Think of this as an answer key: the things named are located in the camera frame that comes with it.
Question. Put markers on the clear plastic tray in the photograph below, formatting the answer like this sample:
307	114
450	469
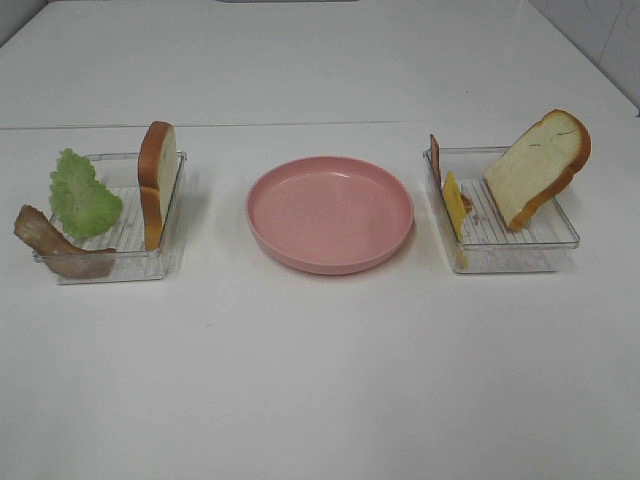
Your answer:
118	171
485	245

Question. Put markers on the pink round plate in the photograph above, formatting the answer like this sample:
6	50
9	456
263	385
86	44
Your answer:
329	215

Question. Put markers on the reddish bacon strip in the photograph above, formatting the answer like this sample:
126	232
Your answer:
435	160

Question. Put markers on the green lettuce leaf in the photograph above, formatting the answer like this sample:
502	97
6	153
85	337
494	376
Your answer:
84	205

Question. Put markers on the bread slice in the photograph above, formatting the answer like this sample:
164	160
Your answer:
540	164
157	170

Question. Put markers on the right clear plastic tray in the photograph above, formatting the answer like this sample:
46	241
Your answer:
485	245

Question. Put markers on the brown bacon strip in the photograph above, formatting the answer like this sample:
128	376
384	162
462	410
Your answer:
62	257

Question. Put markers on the left clear plastic tray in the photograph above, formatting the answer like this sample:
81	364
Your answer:
118	171

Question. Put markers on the yellow cheese slice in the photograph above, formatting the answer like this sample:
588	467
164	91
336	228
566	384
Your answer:
454	204

